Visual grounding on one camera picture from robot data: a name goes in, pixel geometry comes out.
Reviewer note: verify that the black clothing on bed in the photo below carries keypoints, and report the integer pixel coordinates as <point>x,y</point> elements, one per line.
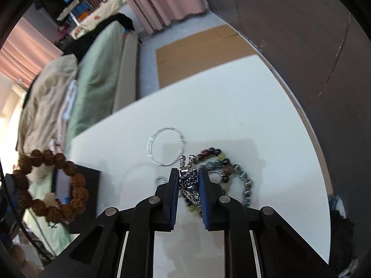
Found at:
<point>80,46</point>

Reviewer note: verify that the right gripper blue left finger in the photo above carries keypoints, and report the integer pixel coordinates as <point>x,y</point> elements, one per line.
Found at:
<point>168,194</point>

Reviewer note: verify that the beige blanket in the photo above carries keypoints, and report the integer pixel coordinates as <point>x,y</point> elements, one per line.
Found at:
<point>38,122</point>

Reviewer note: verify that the black gift box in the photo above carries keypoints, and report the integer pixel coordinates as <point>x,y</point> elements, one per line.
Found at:
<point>77,195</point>

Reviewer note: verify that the patterned cream bedding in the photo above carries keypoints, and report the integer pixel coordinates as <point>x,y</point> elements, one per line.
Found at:
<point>106,9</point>

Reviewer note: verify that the green bed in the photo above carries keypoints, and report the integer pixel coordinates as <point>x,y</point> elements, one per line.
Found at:
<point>105,83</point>

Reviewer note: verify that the flat cardboard sheet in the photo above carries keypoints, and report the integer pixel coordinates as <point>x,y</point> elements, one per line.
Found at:
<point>200,52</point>

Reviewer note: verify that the white table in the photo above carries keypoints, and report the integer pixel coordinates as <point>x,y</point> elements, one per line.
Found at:
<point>238,122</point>

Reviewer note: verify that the pink left curtain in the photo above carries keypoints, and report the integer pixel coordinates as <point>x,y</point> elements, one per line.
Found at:
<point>25,53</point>

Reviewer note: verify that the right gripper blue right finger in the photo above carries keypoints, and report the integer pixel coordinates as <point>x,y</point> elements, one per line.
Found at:
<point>209,193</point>

